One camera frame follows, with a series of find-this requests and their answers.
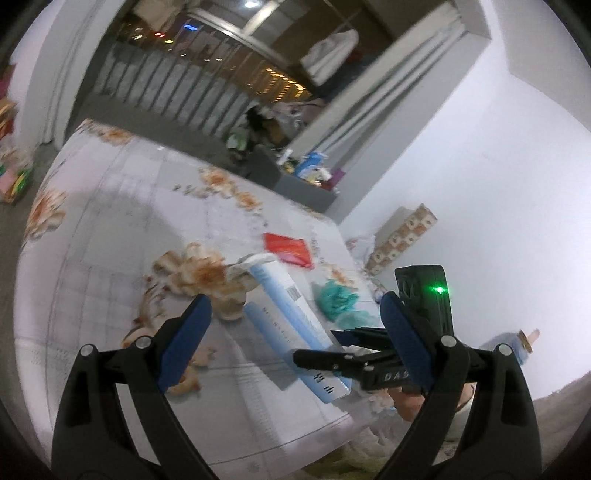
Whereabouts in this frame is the tall patterned box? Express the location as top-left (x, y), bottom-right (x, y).
top-left (365, 203), bottom-right (438, 277)

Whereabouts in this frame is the blue water jug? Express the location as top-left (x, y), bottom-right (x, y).
top-left (478, 329), bottom-right (541, 367)

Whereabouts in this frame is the grey cabinet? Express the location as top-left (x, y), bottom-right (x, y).
top-left (249, 145), bottom-right (340, 215)

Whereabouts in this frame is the teal crumpled bag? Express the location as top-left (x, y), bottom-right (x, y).
top-left (311, 278), bottom-right (379, 330)

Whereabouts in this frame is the person's right forearm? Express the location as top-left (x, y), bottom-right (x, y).
top-left (443, 381), bottom-right (478, 444)

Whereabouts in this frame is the white hanging coat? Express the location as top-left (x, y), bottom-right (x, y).
top-left (300, 28), bottom-right (360, 86)

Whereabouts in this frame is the metal railing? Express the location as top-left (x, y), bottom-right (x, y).
top-left (83, 41), bottom-right (259, 139)

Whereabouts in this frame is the red packet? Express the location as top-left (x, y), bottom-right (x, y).
top-left (263, 232), bottom-right (317, 271)

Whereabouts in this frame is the white plastic bag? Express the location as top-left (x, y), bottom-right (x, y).
top-left (346, 235), bottom-right (377, 273)

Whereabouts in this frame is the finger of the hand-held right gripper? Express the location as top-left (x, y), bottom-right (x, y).
top-left (292, 348), bottom-right (370, 372)
top-left (330, 326), bottom-right (387, 346)

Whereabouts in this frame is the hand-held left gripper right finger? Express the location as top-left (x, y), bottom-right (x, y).
top-left (379, 291), bottom-right (542, 480)

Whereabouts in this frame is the colourful fabric pile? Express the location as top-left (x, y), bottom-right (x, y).
top-left (0, 65), bottom-right (35, 204)

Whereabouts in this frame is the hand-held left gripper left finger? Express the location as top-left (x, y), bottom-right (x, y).
top-left (51, 293), bottom-right (219, 480)

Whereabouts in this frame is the person's right hand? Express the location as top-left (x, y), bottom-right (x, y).
top-left (389, 385), bottom-right (428, 424)

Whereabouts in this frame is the floral plaid tablecloth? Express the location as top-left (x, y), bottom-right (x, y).
top-left (14, 117), bottom-right (398, 478)

